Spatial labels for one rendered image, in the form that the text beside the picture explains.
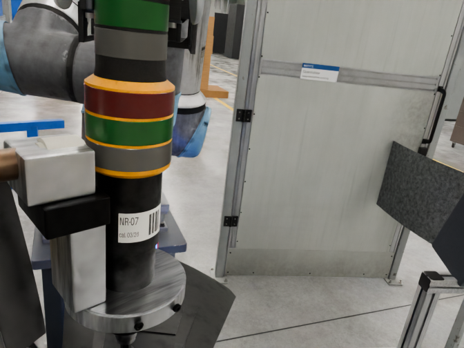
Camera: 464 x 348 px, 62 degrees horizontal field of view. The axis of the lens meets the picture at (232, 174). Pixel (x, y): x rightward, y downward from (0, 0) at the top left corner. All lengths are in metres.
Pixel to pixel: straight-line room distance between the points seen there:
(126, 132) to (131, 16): 0.05
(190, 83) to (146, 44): 0.60
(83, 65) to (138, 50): 0.27
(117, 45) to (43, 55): 0.29
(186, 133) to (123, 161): 0.61
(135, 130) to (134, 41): 0.04
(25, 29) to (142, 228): 0.33
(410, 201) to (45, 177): 2.16
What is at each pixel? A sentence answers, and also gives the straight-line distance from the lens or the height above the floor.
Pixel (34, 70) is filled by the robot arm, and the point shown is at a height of 1.39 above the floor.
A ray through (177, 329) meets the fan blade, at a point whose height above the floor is 1.18.
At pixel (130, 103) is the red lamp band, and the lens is 0.18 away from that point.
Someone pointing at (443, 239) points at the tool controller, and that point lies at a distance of 0.89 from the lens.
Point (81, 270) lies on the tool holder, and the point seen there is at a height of 1.33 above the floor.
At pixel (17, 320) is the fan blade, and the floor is 1.30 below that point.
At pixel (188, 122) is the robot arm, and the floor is 1.26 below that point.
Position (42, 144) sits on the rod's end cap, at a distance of 0.19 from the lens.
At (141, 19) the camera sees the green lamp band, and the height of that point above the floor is 1.45.
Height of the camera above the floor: 1.45
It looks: 21 degrees down
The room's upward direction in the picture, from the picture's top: 7 degrees clockwise
